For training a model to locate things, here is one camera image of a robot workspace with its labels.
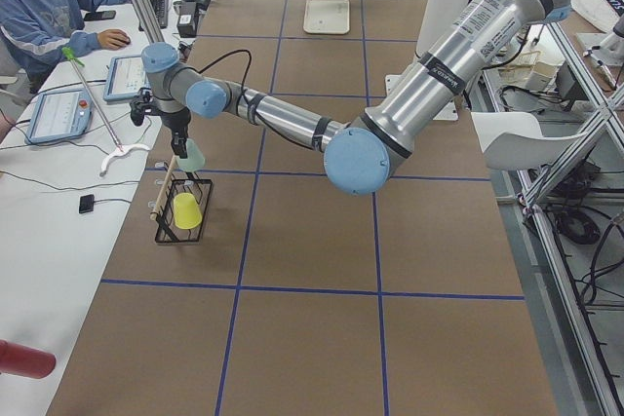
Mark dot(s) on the person in blue hoodie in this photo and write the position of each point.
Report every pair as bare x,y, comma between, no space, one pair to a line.
34,31

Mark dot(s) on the red cylinder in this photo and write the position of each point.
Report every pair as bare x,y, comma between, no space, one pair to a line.
24,361

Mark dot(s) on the far blue teach pendant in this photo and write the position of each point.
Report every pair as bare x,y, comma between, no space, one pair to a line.
126,76

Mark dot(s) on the black wire cup rack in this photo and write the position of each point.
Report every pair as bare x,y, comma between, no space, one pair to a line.
174,182

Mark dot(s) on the near blue teach pendant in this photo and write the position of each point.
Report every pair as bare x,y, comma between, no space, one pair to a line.
59,115

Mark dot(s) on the black smartphone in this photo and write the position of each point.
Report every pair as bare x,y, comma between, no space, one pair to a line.
99,16

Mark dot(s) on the small black box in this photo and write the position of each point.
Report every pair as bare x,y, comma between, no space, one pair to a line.
187,20

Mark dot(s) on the blue teach pendant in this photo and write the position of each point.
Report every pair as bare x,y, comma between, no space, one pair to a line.
59,115
126,76

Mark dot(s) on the white bear print tray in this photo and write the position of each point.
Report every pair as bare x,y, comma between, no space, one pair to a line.
331,17

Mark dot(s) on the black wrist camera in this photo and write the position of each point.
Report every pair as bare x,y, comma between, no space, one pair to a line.
141,106

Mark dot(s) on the white reacher grabber stick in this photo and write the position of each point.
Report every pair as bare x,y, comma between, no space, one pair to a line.
120,150

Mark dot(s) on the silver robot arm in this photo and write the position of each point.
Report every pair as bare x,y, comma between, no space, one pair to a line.
361,155

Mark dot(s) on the small black square device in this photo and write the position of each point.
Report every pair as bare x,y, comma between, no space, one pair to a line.
86,203

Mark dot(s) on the green plastic cup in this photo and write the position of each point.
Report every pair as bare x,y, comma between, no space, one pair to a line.
194,160

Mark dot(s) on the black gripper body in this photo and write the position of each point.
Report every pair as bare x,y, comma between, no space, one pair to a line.
177,122

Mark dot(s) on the yellow plastic cup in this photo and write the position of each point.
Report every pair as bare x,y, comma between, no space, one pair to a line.
187,214

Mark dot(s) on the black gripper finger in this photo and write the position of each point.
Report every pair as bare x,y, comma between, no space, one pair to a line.
178,143

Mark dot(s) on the white plastic chair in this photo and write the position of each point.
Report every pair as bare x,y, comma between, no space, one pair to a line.
514,140

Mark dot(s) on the black keyboard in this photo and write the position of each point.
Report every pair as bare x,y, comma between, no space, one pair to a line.
161,11

